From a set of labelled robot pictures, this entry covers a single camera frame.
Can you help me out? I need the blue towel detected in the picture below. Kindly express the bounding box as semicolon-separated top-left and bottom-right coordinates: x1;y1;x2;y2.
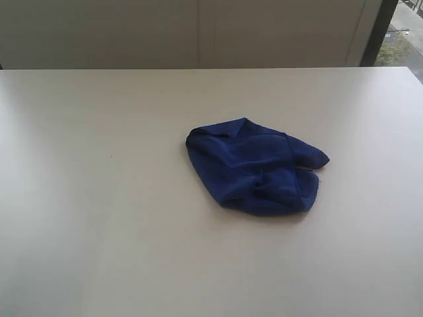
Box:
186;118;330;217

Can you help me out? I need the dark window frame post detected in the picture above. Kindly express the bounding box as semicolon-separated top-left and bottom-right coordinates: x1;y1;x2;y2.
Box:
360;0;399;67

